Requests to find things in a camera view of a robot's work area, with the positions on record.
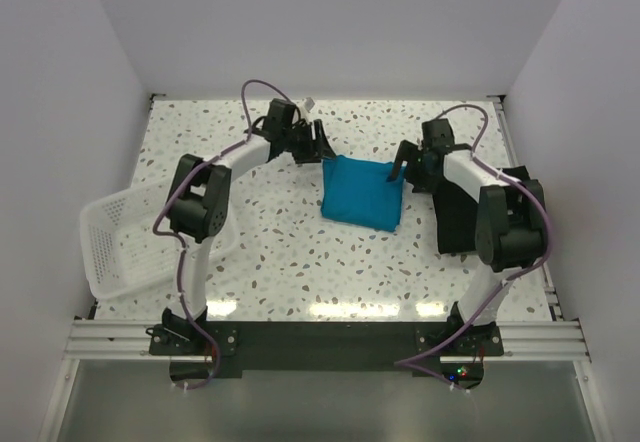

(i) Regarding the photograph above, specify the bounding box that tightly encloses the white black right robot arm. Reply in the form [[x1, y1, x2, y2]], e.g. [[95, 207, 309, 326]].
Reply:
[[389, 118, 549, 357]]

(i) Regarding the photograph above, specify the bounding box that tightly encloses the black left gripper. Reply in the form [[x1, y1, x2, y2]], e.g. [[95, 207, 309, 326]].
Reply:
[[282, 119, 336, 164]]

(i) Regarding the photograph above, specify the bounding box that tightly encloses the white plastic basket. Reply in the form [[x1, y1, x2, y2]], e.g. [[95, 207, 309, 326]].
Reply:
[[80, 178, 239, 311]]

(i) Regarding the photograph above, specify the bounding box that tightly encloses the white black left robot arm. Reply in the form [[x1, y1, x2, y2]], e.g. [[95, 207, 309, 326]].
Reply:
[[147, 99, 336, 362]]

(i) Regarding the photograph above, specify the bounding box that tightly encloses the black folded t shirt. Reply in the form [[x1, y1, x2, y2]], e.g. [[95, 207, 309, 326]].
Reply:
[[432, 164, 531, 256]]

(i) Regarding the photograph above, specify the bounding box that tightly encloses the blue t shirt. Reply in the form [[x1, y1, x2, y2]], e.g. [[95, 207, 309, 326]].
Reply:
[[321, 156, 403, 232]]

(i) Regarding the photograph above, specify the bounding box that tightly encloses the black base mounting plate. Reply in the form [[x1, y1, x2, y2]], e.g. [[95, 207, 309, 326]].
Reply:
[[148, 319, 505, 381]]

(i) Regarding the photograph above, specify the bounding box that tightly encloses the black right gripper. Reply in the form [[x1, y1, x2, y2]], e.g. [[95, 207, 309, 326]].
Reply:
[[387, 140, 440, 196]]

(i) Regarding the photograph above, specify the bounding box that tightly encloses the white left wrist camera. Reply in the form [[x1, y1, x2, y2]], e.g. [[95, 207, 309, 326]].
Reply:
[[298, 97, 315, 119]]

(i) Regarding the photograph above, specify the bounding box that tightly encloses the aluminium extrusion rail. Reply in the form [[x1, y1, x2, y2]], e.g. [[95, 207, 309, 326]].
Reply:
[[63, 320, 154, 361]]

